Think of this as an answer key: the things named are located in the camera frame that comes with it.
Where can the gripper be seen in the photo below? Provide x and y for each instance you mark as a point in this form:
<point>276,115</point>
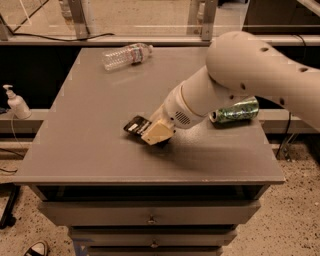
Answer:
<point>175,107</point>

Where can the white pump dispenser bottle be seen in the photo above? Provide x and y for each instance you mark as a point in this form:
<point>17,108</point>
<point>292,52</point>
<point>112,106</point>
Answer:
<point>17,103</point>

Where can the grey drawer cabinet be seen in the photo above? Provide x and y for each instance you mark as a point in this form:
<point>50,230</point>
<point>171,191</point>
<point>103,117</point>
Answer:
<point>120,197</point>

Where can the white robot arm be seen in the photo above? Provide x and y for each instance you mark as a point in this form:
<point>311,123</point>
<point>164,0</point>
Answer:
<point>238,64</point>

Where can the black and white shoe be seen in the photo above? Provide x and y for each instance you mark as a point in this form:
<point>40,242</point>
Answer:
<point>39,248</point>

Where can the green soda can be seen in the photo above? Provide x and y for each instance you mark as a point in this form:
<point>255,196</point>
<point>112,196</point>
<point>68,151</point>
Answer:
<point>245,110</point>

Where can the clear plastic water bottle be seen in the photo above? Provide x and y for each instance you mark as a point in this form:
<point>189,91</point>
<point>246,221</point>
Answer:
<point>127,55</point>

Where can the black stand foot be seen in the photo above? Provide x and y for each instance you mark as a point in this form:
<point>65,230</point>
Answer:
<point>9,193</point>

